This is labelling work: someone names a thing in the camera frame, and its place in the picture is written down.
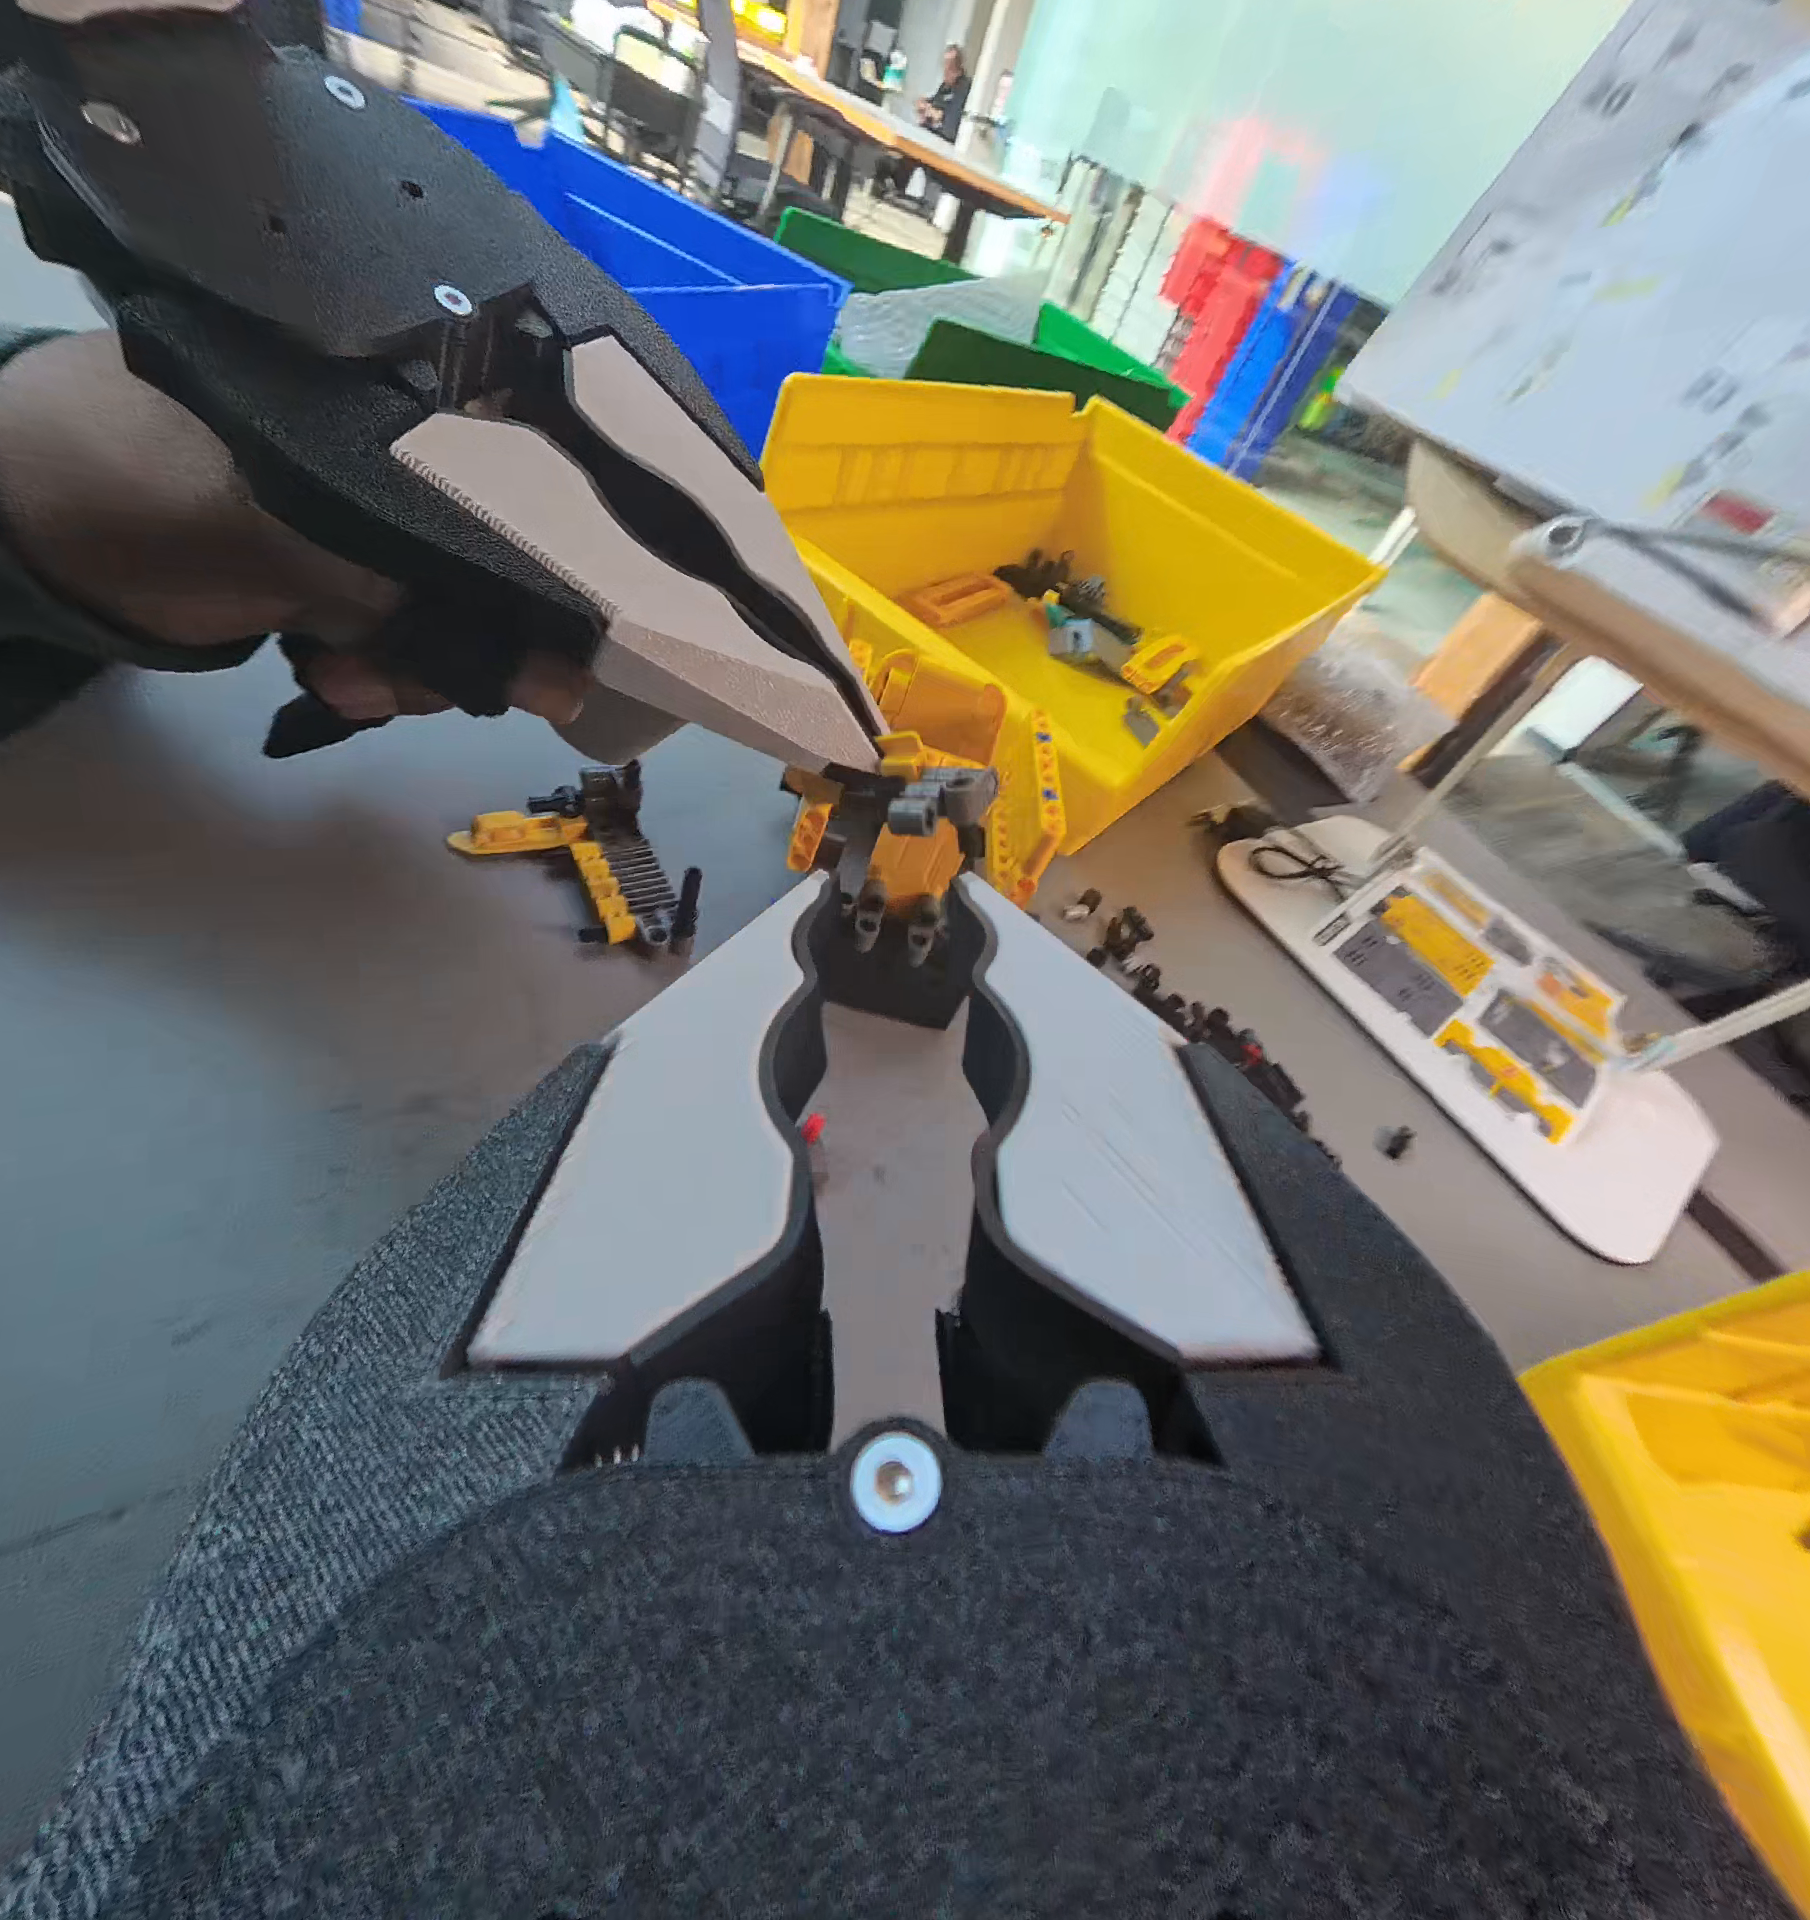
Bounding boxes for open instruction booklet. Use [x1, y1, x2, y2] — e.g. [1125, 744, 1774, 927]
[1340, 0, 1810, 587]

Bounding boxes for printed instruction sheet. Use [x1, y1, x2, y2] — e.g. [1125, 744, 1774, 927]
[1332, 850, 1625, 1149]

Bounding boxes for yellow black lego model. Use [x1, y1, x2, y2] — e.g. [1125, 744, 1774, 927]
[792, 655, 1079, 903]

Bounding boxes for clear plastic bag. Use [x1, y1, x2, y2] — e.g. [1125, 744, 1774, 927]
[839, 278, 1050, 377]

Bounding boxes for pile of small lego pins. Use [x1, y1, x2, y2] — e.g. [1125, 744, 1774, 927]
[1061, 886, 1418, 1165]

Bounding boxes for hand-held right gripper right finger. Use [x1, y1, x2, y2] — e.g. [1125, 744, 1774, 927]
[959, 885, 1325, 1437]

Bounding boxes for black lego parts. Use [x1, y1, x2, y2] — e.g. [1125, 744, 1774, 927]
[989, 551, 1132, 631]

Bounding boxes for bubble wrap sheet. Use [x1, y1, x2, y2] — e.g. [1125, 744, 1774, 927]
[1265, 647, 1461, 806]

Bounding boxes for black cable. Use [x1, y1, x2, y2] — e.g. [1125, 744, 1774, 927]
[1198, 799, 1358, 897]

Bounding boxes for stack of red blue bins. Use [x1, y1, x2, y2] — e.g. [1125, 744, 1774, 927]
[1161, 217, 1386, 481]

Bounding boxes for small yellow lego subassembly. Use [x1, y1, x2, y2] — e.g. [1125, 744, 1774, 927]
[786, 750, 1003, 918]

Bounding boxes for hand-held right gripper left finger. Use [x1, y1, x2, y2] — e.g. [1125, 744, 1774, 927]
[462, 877, 837, 1437]

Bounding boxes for white book stand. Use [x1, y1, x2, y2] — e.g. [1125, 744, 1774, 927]
[1215, 435, 1810, 1267]

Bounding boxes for green storage bin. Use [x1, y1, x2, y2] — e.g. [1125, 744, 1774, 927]
[771, 204, 1193, 427]

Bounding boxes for person's left hand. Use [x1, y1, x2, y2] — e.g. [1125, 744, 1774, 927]
[0, 326, 594, 738]

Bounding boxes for yellow lego subassembly with rack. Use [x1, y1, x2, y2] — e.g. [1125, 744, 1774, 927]
[445, 761, 707, 958]

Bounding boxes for yellow bin with small parts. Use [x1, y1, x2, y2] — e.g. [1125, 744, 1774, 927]
[1520, 1267, 1810, 1920]

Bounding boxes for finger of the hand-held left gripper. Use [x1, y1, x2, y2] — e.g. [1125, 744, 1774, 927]
[395, 413, 880, 776]
[560, 338, 873, 740]

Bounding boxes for large yellow storage bin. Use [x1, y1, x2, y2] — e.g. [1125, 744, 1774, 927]
[760, 370, 1386, 856]

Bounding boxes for black office chair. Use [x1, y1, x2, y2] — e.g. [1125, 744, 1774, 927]
[545, 16, 750, 188]
[1656, 766, 1810, 1021]

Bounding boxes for wooden office table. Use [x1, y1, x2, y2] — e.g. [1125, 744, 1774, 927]
[650, 0, 1071, 267]

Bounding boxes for blue storage bin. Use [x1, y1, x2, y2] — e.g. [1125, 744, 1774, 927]
[329, 0, 852, 452]

